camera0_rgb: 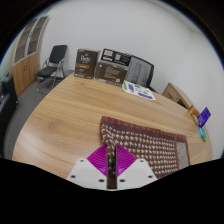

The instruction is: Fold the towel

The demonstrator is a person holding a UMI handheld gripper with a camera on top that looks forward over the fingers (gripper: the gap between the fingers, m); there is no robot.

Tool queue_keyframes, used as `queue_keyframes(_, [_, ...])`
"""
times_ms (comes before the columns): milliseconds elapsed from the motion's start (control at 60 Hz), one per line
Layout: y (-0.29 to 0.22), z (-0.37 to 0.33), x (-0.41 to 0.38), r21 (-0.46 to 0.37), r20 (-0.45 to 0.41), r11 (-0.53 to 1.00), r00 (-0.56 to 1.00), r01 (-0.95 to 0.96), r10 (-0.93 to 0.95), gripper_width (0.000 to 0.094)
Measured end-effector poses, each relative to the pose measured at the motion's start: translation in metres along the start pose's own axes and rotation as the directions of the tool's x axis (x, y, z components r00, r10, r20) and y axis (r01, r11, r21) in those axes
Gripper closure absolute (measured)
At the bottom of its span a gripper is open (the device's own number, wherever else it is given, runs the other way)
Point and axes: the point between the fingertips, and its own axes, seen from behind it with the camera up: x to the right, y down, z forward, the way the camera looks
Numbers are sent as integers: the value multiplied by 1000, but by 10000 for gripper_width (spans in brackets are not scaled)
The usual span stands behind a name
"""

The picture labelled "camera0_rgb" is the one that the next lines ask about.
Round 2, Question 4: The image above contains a black leather sofa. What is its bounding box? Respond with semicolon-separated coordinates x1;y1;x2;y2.
0;75;19;134

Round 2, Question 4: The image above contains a small orange box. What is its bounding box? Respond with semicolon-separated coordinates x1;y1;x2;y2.
187;104;201;126

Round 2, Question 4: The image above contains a brown patterned towel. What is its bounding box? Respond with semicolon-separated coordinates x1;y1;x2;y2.
99;115;192;190

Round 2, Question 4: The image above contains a tall brown cardboard box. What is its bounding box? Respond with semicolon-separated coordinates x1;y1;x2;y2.
73;48;101;80

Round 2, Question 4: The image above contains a black folding chair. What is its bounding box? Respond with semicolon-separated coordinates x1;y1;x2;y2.
35;44;68;96

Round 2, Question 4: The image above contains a grey backpack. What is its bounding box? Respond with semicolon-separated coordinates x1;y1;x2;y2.
128;61;149;86

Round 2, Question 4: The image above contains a white printed paper sheet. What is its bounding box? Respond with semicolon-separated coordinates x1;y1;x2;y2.
121;79;157;102

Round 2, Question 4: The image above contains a wooden cabinet with glass doors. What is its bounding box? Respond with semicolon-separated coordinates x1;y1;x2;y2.
9;15;51;98

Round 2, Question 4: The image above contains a wooden side desk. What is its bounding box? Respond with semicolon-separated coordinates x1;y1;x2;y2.
161;82;194;110

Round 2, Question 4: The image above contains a black mesh office chair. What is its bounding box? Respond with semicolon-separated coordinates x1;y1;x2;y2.
124;54;159;94

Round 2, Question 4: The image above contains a black printed cardboard box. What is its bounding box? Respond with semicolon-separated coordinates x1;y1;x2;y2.
99;48;132;67

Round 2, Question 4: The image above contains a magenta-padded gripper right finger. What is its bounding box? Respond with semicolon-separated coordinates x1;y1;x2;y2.
116;143;158;190

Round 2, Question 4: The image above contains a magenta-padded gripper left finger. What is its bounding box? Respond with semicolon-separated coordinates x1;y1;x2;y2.
66;143;109;190

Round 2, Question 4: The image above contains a purple standing sign card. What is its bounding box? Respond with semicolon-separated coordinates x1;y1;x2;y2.
196;106;212;128

